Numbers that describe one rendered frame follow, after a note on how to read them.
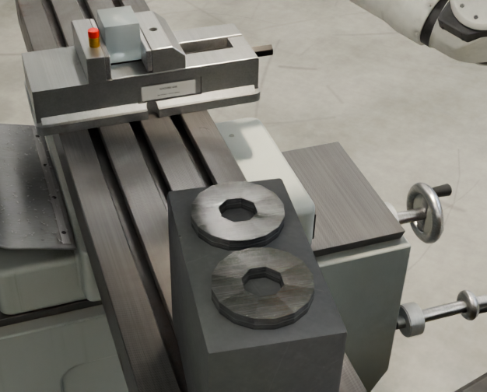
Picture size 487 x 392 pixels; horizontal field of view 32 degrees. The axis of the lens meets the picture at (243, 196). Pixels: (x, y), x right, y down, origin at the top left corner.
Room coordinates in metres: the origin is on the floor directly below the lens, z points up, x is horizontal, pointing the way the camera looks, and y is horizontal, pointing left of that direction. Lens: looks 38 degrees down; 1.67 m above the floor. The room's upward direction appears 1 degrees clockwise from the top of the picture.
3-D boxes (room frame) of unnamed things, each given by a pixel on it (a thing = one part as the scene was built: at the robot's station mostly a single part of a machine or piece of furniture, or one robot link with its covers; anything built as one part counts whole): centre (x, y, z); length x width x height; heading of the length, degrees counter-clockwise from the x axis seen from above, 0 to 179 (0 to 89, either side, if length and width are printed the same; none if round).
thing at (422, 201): (1.24, -0.31, 0.65); 0.16 x 0.12 x 0.12; 110
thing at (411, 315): (1.12, -0.38, 0.53); 0.22 x 0.06 x 0.06; 110
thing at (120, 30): (1.15, 0.19, 1.06); 0.06 x 0.05 x 0.06; 20
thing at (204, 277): (0.59, -0.01, 1.05); 0.22 x 0.12 x 0.20; 14
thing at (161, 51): (1.17, 0.14, 1.04); 0.12 x 0.06 x 0.04; 20
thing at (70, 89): (1.16, 0.16, 1.01); 0.35 x 0.15 x 0.11; 110
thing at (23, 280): (1.07, 0.16, 0.81); 0.50 x 0.35 x 0.12; 110
